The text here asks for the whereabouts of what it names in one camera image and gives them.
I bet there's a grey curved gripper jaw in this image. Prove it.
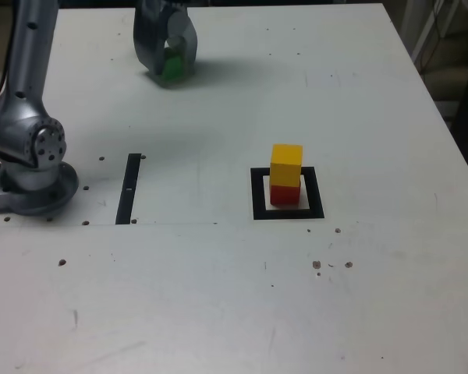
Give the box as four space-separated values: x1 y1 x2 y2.
133 0 169 77
166 8 200 72

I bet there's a yellow cube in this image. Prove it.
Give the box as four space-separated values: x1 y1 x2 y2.
269 143 304 187

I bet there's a red cube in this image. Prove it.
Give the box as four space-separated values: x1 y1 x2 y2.
270 184 301 206

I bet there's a green cube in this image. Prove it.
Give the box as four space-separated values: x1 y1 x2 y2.
161 48 188 82

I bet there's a black tape square outline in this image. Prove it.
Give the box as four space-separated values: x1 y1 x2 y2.
250 166 325 221

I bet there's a black tape strip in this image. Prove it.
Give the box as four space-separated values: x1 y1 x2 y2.
115 153 142 226

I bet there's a white background frame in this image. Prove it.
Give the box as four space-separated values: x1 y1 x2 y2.
398 0 464 65

